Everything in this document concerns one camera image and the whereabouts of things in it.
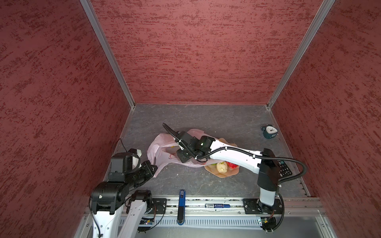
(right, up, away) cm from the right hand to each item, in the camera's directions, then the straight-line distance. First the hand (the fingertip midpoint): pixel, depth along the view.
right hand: (181, 157), depth 77 cm
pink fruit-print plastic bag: (-8, +6, -5) cm, 12 cm away
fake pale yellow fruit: (+23, -6, +3) cm, 24 cm away
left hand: (-9, -3, -13) cm, 16 cm away
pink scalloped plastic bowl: (+18, -9, +6) cm, 21 cm away
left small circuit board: (-16, -30, -6) cm, 35 cm away
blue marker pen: (+19, -24, -4) cm, 31 cm away
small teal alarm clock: (+59, +12, +23) cm, 65 cm away
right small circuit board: (+44, -31, -6) cm, 54 cm away
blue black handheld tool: (+1, -24, -5) cm, 25 cm away
